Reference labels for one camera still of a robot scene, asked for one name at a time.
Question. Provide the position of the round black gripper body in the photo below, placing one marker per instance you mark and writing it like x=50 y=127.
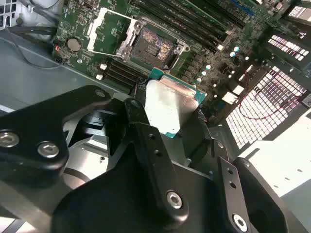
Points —
x=116 y=206

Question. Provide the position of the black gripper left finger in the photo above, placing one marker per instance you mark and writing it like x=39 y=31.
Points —
x=29 y=136

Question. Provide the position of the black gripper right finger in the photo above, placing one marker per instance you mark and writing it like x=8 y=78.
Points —
x=229 y=184

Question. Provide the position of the silver-topped CPU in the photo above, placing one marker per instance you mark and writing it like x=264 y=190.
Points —
x=170 y=102

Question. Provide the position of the metal socket cover frame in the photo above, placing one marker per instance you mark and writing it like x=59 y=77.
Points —
x=96 y=29

